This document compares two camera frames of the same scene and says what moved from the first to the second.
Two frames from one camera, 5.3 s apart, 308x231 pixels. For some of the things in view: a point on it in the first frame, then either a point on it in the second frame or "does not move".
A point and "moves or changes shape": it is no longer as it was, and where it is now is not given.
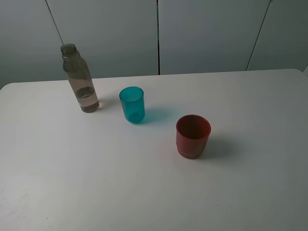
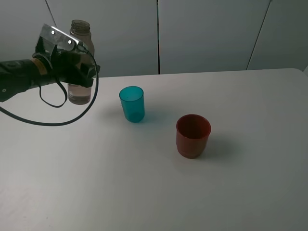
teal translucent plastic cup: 132,101 does not move
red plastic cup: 192,133 does not move
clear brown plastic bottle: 79,79 moves or changes shape
